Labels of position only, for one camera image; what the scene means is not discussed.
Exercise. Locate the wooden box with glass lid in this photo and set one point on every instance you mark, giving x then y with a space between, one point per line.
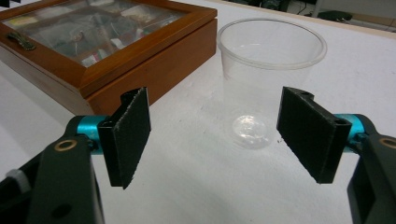
140 63

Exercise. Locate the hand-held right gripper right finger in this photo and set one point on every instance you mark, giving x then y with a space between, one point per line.
311 137

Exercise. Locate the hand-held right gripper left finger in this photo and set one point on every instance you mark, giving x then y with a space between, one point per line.
126 140

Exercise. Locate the clear plastic cup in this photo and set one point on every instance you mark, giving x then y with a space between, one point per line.
271 66

